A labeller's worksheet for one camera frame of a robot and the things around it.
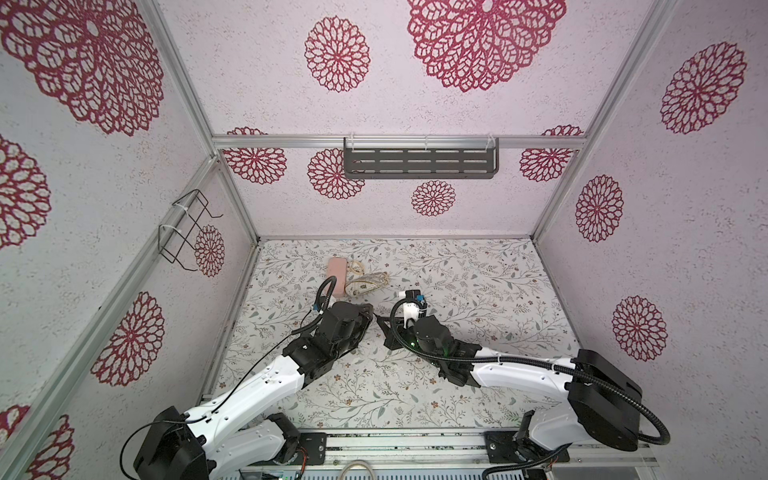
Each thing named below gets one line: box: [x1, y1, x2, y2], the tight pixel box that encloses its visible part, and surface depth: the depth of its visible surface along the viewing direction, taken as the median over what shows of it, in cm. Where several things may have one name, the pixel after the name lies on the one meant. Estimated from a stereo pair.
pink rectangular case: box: [327, 257, 347, 296], surface depth 111 cm
